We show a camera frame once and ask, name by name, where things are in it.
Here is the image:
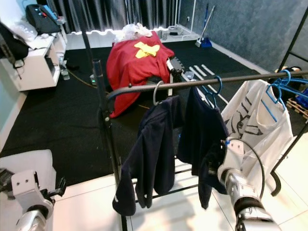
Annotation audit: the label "white printed t-shirt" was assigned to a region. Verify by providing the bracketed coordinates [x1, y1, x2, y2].
[221, 79, 294, 191]

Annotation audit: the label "black metal clothes rack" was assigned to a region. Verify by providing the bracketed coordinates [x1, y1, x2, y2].
[79, 0, 308, 231]

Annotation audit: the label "navy hooded jacket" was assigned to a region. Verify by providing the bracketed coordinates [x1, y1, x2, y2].
[112, 95, 184, 217]

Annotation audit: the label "clear water bottle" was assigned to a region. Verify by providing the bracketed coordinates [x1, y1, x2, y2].
[60, 58, 70, 81]

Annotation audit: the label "white desk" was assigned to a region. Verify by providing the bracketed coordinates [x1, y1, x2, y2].
[2, 19, 68, 92]

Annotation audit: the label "red blanket with yellow print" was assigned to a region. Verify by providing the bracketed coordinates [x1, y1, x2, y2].
[106, 31, 175, 118]

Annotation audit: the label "black hanging bag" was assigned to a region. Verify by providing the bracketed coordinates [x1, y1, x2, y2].
[0, 24, 29, 68]

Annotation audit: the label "black backpack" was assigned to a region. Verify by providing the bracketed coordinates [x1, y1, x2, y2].
[26, 4, 62, 35]

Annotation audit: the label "white plastic bag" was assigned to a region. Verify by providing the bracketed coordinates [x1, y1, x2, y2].
[115, 22, 154, 41]

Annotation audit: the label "dark curtains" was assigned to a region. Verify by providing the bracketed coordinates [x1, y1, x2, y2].
[51, 0, 179, 33]

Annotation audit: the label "blue broom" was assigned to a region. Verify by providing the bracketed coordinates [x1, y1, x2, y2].
[195, 4, 217, 49]

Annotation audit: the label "wooden pallet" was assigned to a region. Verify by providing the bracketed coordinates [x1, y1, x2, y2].
[286, 99, 308, 118]

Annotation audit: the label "blue fabric bag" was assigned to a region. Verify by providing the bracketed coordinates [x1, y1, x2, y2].
[296, 87, 308, 109]

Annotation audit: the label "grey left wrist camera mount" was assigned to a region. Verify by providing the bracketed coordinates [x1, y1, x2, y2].
[12, 169, 46, 207]

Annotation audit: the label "silver wire hanger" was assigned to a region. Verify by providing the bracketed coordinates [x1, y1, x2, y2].
[153, 81, 165, 106]

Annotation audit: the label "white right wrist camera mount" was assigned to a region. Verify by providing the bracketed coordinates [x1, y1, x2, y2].
[221, 139, 245, 170]

